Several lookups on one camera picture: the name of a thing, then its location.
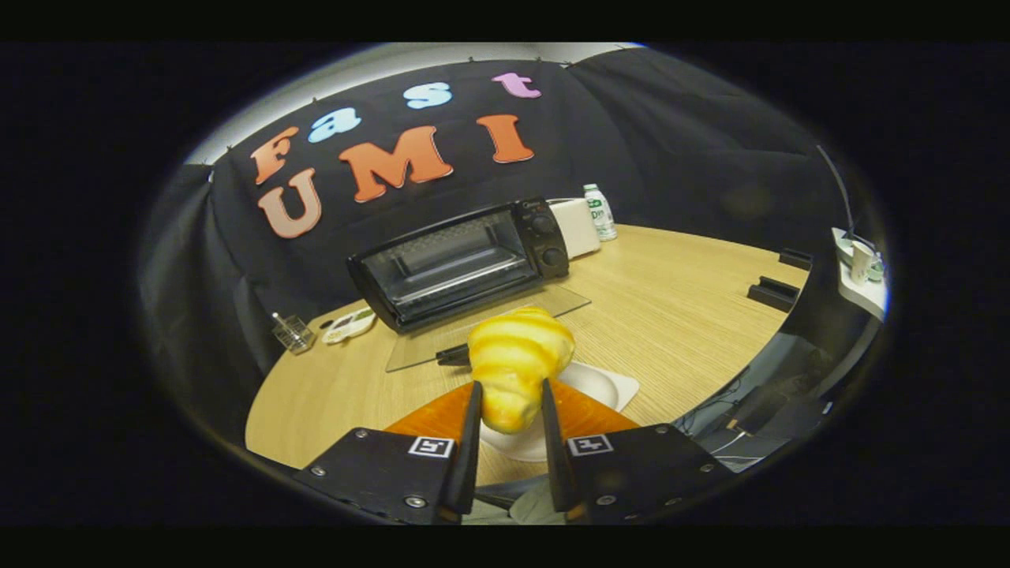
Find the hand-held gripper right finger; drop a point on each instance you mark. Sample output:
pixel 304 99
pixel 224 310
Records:
pixel 556 465

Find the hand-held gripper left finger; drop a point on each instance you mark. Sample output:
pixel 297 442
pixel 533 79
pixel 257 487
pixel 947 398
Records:
pixel 465 465

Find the yellow croissant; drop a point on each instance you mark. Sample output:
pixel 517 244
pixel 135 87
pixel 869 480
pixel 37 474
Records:
pixel 517 359

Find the black toaster oven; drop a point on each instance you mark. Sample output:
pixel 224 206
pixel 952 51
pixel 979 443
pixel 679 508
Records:
pixel 458 264

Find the white bread toaster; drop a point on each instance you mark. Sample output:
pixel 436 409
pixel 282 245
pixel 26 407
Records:
pixel 577 225

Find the white plate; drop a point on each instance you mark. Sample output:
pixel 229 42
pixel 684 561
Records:
pixel 600 386

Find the white snack dish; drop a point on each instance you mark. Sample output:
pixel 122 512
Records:
pixel 349 326

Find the white plastic bottle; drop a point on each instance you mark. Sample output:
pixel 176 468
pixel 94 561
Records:
pixel 601 214

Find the black block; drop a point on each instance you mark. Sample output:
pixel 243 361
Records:
pixel 773 293
pixel 795 259

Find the white side table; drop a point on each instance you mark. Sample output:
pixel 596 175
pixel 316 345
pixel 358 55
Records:
pixel 864 296

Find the white paper cup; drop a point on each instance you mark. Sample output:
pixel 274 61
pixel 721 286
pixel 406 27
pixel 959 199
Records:
pixel 861 262

